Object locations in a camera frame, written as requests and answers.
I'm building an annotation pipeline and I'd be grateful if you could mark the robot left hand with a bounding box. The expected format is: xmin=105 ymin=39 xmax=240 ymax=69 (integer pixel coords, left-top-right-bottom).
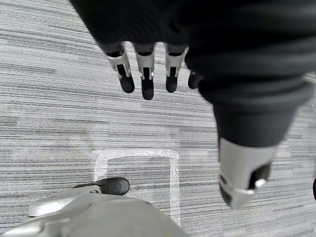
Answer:
xmin=69 ymin=0 xmax=316 ymax=209

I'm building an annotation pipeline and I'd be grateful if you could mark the clear tape floor marking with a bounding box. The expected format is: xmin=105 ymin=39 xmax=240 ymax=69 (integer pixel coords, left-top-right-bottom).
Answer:
xmin=92 ymin=149 xmax=182 ymax=227

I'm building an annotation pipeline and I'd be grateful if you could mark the dark robot foot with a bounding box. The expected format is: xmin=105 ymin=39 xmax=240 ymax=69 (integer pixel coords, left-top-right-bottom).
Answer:
xmin=73 ymin=177 xmax=130 ymax=196

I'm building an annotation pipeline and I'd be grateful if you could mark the silver robot leg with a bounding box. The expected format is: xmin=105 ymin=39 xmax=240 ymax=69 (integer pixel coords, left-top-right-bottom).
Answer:
xmin=0 ymin=185 xmax=191 ymax=237

